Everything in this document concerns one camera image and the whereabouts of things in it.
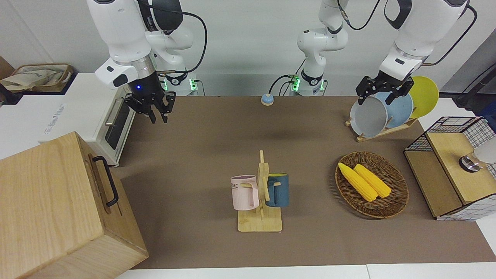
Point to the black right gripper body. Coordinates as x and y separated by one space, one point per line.
145 89

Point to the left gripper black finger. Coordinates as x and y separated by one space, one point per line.
362 91
391 97

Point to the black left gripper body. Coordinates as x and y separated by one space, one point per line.
389 83

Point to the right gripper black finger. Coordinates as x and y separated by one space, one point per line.
167 104
145 110

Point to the light wooden drawer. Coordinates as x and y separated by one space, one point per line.
101 182

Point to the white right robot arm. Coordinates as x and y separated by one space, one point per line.
116 27

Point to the light blue plate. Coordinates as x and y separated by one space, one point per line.
401 110

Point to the grey plate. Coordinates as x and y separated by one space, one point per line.
368 118

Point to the yellow plate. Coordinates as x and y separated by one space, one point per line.
426 95

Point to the wooden plate rack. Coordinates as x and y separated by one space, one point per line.
381 133

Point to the white toaster oven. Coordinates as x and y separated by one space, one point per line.
77 108

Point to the brown woven tray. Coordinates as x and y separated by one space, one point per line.
68 75

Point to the brown table mat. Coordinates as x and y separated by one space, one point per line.
310 155

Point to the black equipment stand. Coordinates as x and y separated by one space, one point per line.
474 102

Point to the yellow corn cob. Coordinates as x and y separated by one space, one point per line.
374 182
358 184

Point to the small blue round button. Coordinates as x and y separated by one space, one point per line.
267 100

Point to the frosted glass cup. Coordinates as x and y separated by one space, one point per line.
471 162

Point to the brown wicker basket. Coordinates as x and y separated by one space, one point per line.
387 205

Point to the beige paper bag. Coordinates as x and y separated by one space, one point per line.
35 75

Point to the pink mug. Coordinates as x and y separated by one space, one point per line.
244 192

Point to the dark blue mug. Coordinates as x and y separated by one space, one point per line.
279 190

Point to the light wooden cabinet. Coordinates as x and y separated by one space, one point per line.
38 201

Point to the wooden mug rack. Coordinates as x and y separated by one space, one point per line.
259 223

